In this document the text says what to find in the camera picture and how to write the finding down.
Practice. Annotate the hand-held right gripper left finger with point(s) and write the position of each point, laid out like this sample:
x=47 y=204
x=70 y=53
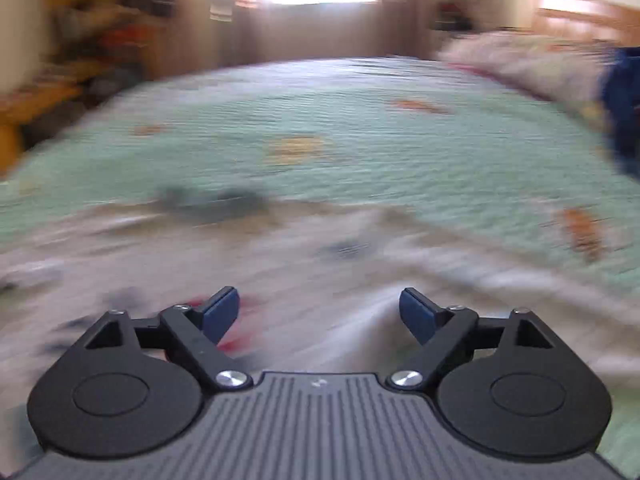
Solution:
x=220 y=312

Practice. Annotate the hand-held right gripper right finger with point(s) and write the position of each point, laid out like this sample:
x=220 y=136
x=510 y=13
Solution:
x=419 y=316

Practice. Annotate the white printed long-sleeve shirt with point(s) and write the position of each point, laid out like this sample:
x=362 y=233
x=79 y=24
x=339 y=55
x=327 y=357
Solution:
x=320 y=270

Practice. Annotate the green quilted bee bedspread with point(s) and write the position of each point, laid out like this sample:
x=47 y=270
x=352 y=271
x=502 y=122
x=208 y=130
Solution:
x=350 y=125

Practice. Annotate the yellow wooden desk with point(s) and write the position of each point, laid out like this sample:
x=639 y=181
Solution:
x=35 y=115

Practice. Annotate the floral pillow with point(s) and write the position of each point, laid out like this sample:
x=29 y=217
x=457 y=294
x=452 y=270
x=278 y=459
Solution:
x=525 y=65

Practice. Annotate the blue garment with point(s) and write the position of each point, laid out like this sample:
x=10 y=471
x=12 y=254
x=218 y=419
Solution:
x=625 y=110

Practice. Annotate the pink curtain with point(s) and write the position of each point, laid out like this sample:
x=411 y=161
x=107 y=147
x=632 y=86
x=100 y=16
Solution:
x=210 y=10
x=405 y=10

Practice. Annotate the plush doll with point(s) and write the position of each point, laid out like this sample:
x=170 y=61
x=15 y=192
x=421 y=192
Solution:
x=452 y=15

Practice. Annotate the wooden bookshelf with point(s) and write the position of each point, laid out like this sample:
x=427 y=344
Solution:
x=110 y=15

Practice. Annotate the wooden headboard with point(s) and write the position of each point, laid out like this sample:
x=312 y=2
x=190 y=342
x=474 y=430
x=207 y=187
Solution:
x=585 y=15

